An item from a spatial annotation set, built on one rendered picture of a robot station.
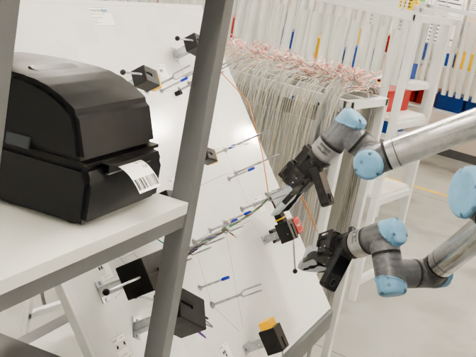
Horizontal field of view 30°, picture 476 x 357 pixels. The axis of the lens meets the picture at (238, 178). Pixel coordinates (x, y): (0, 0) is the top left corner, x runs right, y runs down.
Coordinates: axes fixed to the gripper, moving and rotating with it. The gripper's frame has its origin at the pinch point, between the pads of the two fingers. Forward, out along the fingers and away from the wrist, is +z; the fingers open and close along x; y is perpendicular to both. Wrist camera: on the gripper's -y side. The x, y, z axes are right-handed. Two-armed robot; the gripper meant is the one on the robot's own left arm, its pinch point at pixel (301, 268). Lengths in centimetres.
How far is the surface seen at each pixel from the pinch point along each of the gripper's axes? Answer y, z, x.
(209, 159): 6.6, -9.6, 44.3
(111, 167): -53, -72, 96
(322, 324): -4.1, 12.4, -22.2
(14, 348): -65, -26, 82
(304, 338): -15.2, 6.1, -11.1
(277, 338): -31.1, -14.8, 15.4
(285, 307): -10.2, 5.2, -1.1
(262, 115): 79, 45, -5
